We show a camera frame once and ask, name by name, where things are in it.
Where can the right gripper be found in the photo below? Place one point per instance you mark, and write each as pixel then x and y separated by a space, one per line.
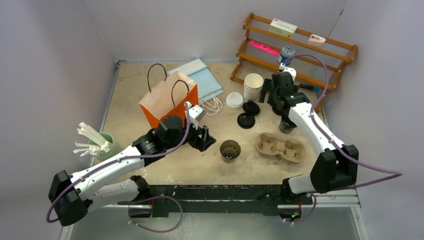
pixel 267 86

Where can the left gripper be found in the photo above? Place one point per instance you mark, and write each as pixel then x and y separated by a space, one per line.
pixel 202 142

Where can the black cup lid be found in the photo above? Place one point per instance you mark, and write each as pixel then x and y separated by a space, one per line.
pixel 246 120
pixel 251 108

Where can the black paper cup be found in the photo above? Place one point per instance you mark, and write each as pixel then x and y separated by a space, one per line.
pixel 229 151
pixel 286 126

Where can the orange paper bag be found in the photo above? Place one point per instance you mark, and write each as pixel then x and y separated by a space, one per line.
pixel 168 96

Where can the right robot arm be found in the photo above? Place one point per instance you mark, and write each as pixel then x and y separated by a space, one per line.
pixel 335 166

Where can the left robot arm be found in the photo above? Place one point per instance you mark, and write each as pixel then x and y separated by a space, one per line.
pixel 72 196

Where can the stacked white paper cups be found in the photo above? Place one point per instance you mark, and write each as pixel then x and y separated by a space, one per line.
pixel 253 84

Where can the white cup lid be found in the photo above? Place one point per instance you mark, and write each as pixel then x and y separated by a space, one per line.
pixel 234 100

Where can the pink highlighter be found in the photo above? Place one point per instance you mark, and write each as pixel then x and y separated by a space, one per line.
pixel 264 48

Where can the blue white round tin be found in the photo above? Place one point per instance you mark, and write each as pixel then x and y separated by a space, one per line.
pixel 285 54

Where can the black cup lid front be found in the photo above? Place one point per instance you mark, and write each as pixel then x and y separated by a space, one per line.
pixel 246 120

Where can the black blue marker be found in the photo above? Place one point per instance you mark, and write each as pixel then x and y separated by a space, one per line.
pixel 309 87

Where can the light blue paper bag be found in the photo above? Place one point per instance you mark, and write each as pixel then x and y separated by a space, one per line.
pixel 208 86

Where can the white green box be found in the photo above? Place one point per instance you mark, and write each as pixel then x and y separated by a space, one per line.
pixel 282 28

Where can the pink white tape dispenser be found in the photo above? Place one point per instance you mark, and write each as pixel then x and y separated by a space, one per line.
pixel 316 40

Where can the green straw holder cup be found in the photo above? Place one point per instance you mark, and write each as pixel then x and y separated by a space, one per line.
pixel 115 149

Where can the thin wooden stick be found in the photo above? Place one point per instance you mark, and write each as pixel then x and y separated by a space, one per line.
pixel 335 24

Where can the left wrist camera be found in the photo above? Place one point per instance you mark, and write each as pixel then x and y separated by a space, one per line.
pixel 196 113

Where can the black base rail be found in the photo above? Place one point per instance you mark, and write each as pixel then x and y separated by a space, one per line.
pixel 267 199

